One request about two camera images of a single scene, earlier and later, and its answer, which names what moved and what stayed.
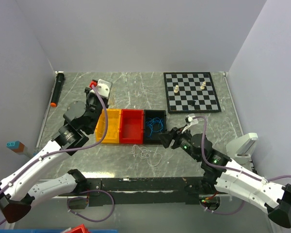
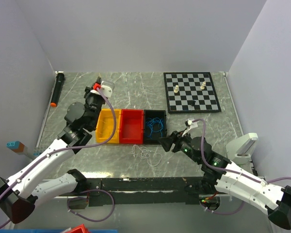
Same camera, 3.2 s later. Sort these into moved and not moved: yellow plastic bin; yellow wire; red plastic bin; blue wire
Moved: yellow wire
Not moved: yellow plastic bin; blue wire; red plastic bin
